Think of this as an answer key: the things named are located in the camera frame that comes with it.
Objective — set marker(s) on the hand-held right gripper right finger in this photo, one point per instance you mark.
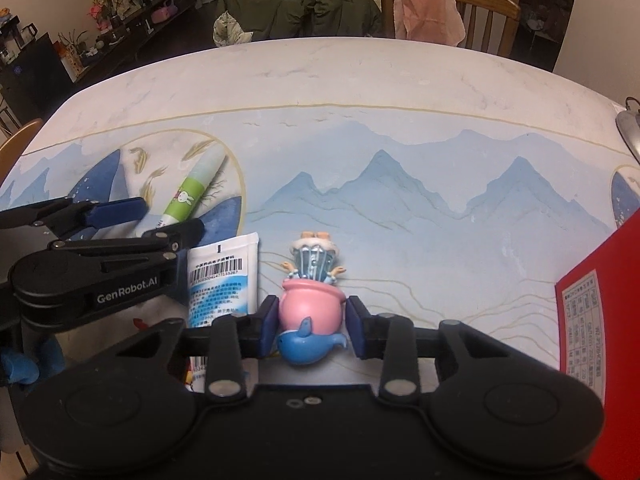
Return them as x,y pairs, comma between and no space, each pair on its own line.
356,327

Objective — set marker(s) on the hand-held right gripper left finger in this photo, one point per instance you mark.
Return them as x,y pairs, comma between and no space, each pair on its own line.
268,327

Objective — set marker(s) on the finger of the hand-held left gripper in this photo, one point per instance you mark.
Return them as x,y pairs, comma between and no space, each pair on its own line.
117,211
150,241

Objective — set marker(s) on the pink and blue whale figurine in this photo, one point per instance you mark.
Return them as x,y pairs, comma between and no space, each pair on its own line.
310,305

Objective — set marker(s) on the white cream tube blue print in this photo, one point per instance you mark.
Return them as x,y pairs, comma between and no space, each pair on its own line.
222,280

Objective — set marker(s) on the red cardboard box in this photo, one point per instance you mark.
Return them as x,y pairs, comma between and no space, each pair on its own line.
607,320

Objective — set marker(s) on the green white rabbit print tube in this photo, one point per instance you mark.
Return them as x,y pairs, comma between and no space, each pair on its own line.
192,192

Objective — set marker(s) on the wooden chair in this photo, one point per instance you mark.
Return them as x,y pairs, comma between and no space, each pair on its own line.
492,15
17,147

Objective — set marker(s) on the dark sideboard cabinet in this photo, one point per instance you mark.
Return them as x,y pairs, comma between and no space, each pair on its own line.
60,65

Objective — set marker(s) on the pink flowers in vase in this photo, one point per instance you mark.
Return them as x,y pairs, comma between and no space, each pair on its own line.
102,15

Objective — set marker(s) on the pink object on cabinet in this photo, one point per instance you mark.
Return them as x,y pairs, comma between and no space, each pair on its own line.
162,11

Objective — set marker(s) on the dark green jacket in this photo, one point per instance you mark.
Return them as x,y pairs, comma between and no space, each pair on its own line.
300,2

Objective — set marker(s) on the pink cloth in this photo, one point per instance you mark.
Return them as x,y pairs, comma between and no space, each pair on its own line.
425,5

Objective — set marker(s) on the grey object at table edge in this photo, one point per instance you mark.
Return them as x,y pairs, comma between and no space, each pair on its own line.
629,132

